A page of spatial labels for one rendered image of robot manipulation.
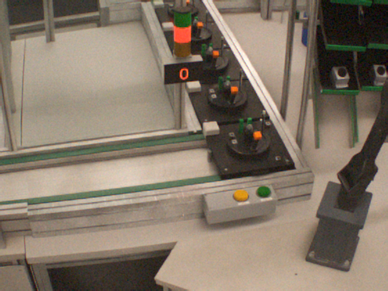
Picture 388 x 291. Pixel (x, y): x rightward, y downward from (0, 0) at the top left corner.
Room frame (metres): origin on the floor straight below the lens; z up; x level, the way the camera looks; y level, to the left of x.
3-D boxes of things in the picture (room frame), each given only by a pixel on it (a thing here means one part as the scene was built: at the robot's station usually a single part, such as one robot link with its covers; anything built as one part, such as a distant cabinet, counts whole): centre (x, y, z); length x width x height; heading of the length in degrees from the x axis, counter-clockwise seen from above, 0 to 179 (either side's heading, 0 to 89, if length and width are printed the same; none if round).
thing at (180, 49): (1.63, 0.03, 1.28); 0.05 x 0.05 x 0.05
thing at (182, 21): (1.63, 0.03, 1.38); 0.05 x 0.05 x 0.05
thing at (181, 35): (1.63, 0.03, 1.33); 0.05 x 0.05 x 0.05
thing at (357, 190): (1.20, -0.44, 1.15); 0.09 x 0.07 x 0.06; 14
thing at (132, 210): (1.35, 0.05, 0.91); 0.89 x 0.06 x 0.11; 103
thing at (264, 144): (1.56, -0.18, 0.98); 0.14 x 0.14 x 0.02
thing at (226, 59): (2.05, -0.06, 1.01); 0.24 x 0.24 x 0.13; 13
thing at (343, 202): (1.20, -0.43, 1.09); 0.07 x 0.07 x 0.06; 67
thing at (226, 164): (1.56, -0.18, 0.96); 0.24 x 0.24 x 0.02; 13
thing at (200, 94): (1.81, -0.12, 1.01); 0.24 x 0.24 x 0.13; 13
